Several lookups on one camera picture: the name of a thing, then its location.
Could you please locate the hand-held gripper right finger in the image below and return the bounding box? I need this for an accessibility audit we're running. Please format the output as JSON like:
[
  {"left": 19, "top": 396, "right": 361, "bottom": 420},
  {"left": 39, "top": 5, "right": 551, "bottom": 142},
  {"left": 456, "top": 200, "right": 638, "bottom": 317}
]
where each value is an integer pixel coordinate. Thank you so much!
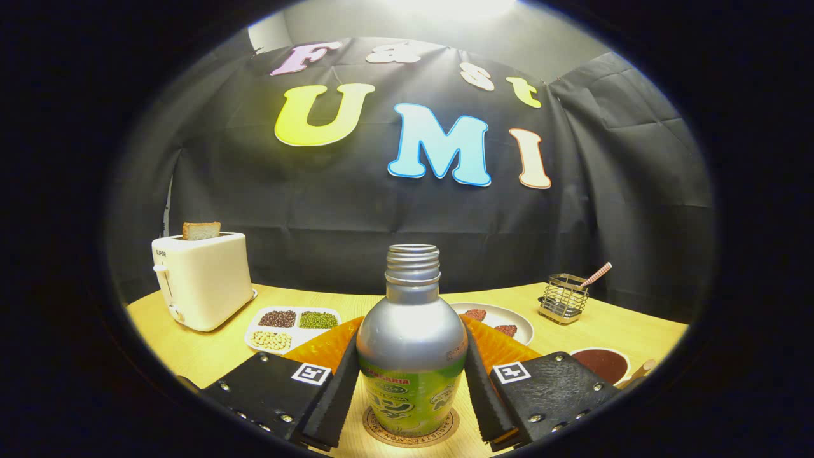
[{"left": 459, "top": 315, "right": 637, "bottom": 452}]

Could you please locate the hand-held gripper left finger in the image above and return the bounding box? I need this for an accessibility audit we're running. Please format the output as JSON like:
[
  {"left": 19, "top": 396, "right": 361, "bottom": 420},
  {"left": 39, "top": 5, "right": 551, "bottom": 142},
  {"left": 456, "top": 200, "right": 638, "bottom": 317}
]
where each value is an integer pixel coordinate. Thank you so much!
[{"left": 178, "top": 316, "right": 364, "bottom": 452}]

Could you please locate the round cork coaster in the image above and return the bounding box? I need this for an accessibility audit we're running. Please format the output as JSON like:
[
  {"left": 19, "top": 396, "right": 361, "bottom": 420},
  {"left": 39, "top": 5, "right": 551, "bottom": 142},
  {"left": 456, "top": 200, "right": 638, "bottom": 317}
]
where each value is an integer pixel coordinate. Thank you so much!
[{"left": 362, "top": 407, "right": 460, "bottom": 448}]

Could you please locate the silver bottle with green label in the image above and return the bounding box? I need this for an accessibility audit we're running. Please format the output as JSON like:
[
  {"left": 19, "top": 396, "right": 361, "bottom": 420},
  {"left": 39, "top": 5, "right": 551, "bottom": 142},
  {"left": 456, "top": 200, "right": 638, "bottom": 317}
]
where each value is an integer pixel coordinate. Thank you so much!
[{"left": 356, "top": 244, "right": 469, "bottom": 437}]

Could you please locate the white cup with wooden handle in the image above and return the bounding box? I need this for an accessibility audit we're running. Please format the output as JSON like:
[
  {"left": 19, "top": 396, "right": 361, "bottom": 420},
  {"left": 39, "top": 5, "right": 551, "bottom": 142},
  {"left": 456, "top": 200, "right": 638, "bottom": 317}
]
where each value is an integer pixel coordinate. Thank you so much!
[{"left": 570, "top": 347, "right": 656, "bottom": 390}]

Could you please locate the white divided dish of beans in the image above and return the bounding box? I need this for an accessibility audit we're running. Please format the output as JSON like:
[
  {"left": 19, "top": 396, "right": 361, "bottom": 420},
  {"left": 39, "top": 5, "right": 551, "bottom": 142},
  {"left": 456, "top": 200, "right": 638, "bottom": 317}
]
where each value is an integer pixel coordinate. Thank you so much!
[{"left": 245, "top": 306, "right": 342, "bottom": 355}]

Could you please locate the white round plate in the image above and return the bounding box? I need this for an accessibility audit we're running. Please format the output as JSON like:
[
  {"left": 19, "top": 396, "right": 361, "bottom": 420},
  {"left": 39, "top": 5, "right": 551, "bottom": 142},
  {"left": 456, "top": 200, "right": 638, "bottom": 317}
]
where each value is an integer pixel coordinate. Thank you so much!
[{"left": 448, "top": 302, "right": 535, "bottom": 346}]

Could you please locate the wooden table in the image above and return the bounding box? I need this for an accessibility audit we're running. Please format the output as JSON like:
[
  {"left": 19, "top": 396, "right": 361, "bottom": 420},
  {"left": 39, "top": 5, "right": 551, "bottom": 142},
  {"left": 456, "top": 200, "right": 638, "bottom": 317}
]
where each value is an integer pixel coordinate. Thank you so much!
[{"left": 126, "top": 282, "right": 691, "bottom": 458}]

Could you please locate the striped straw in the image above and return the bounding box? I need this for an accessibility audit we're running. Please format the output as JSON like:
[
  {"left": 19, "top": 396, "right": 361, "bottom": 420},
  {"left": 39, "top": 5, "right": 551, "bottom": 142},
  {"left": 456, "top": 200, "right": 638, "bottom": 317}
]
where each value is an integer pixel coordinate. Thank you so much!
[{"left": 577, "top": 262, "right": 613, "bottom": 288}]

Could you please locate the white toaster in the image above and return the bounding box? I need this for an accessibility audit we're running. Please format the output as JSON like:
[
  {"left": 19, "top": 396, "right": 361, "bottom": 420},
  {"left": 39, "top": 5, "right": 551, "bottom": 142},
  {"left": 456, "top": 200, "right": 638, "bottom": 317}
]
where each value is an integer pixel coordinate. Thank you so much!
[{"left": 151, "top": 232, "right": 258, "bottom": 333}]

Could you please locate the black backdrop cloth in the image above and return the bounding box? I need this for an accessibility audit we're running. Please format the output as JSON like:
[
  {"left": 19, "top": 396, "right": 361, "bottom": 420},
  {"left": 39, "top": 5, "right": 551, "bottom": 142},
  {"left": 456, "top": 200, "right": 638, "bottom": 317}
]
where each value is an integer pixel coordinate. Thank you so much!
[{"left": 105, "top": 35, "right": 716, "bottom": 325}]

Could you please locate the toast slice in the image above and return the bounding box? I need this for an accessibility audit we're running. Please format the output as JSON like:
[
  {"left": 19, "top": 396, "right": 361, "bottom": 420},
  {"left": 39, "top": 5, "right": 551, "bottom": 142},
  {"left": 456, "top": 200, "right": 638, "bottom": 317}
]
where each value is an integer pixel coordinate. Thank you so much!
[{"left": 182, "top": 221, "right": 222, "bottom": 241}]

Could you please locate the wire mesh holder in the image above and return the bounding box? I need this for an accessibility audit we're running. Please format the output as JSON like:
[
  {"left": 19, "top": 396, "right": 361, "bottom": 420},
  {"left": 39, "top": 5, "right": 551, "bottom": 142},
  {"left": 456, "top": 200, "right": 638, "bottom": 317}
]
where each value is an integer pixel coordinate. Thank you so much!
[{"left": 538, "top": 273, "right": 590, "bottom": 325}]

